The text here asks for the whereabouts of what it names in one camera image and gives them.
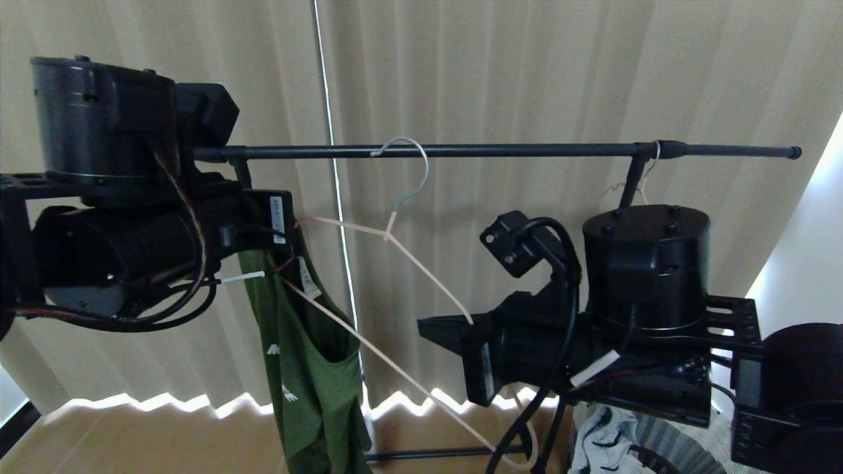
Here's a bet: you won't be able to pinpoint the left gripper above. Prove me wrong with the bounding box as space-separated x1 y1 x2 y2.
32 190 295 317

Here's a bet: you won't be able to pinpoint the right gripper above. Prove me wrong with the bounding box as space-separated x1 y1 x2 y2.
461 293 712 425

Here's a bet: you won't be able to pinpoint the pink clothes hanger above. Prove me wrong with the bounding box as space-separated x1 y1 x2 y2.
282 137 541 471
599 158 659 208

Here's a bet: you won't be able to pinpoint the green printed shirt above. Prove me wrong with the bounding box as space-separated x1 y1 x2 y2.
237 227 373 474

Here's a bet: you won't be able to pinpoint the white laundry basket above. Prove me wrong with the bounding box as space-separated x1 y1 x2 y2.
570 402 771 474

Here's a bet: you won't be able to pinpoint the black clothes rack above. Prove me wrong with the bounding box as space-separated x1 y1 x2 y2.
193 140 802 474

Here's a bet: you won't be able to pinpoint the pale grey shorts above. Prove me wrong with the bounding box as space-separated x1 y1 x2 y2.
570 403 639 474

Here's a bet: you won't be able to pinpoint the beige curtain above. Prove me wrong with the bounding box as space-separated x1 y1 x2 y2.
0 0 843 422

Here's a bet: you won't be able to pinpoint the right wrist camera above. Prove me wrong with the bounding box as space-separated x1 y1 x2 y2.
479 211 580 310

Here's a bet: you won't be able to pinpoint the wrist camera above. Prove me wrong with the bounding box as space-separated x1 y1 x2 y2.
479 211 580 310
175 82 240 149

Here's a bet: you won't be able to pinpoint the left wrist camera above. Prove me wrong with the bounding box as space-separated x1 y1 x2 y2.
175 82 240 149

